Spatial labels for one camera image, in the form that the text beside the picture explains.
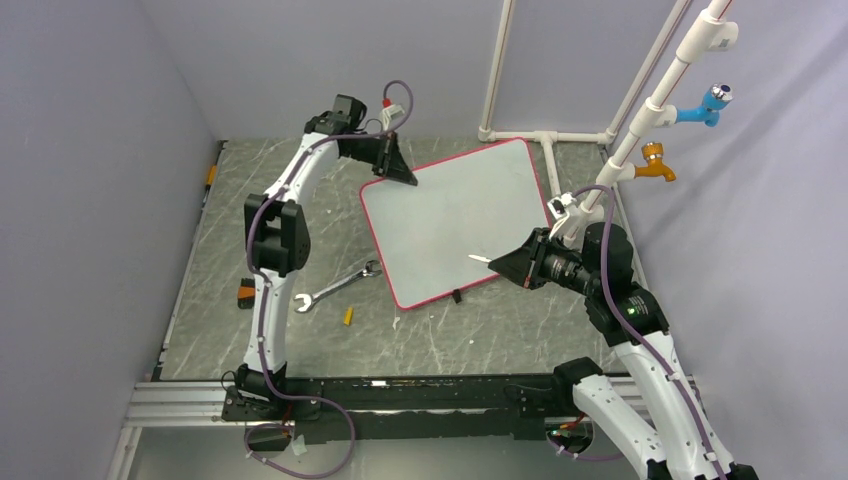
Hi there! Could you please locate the white whiteboard marker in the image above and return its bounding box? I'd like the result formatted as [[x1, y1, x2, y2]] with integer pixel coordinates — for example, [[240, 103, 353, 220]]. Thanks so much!
[[467, 254, 492, 264]]

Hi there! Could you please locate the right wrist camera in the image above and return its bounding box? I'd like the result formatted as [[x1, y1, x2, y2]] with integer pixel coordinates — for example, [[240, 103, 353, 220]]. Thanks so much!
[[547, 192, 577, 240]]

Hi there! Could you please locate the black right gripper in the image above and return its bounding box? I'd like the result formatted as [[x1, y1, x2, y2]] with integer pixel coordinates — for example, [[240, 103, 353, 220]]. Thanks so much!
[[490, 227, 601, 296]]

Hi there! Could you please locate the yellow marker cap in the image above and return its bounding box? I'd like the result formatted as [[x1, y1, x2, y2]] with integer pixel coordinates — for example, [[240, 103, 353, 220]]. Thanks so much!
[[343, 307, 354, 326]]

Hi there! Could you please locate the blue tap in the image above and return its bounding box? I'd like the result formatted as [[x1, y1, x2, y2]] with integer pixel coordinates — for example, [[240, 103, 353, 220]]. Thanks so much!
[[675, 83, 733, 128]]

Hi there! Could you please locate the orange tap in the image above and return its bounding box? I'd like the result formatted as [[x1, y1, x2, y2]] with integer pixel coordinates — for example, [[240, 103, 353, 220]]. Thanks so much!
[[634, 142, 676, 182]]

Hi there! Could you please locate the red-framed whiteboard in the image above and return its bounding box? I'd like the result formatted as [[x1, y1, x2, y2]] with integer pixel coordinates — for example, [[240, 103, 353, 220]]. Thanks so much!
[[359, 139, 551, 310]]

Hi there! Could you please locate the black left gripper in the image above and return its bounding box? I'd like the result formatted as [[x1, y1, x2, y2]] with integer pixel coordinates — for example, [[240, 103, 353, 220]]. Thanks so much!
[[345, 133, 419, 189]]

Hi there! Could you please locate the white pipe with taps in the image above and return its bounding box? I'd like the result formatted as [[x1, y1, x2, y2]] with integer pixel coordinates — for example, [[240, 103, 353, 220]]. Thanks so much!
[[557, 1, 739, 246]]

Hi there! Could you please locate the white floor pipe frame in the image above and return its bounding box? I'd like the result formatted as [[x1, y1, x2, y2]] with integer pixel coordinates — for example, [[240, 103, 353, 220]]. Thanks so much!
[[478, 127, 614, 195]]

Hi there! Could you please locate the orange black brush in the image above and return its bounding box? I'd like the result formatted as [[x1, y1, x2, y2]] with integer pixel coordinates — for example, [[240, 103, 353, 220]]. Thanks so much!
[[237, 278, 256, 310]]

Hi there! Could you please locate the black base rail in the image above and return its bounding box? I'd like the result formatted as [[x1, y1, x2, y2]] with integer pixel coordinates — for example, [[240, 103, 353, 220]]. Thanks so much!
[[221, 373, 585, 443]]

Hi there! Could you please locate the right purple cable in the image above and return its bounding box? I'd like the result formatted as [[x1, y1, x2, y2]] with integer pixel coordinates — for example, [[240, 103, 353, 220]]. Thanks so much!
[[547, 184, 730, 480]]

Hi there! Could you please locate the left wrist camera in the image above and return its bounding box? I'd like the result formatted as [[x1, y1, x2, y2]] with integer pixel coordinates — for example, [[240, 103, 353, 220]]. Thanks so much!
[[379, 97, 406, 131]]

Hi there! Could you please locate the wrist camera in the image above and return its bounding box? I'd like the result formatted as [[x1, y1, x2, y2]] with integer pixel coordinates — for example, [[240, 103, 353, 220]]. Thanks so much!
[[379, 97, 406, 131], [547, 192, 577, 240]]

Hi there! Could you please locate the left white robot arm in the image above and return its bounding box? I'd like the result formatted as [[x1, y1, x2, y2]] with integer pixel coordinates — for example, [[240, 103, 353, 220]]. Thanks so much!
[[223, 94, 418, 421]]

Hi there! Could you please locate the silver combination wrench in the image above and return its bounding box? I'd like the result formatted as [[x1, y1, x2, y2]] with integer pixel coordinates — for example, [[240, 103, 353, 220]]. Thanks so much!
[[293, 260, 383, 314]]

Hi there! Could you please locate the white corner pipe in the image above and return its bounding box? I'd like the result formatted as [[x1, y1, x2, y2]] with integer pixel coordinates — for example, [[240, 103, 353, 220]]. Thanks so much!
[[477, 0, 515, 142]]

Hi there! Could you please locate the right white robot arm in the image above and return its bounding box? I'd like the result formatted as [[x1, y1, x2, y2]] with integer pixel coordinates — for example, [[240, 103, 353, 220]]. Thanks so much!
[[486, 222, 758, 479]]

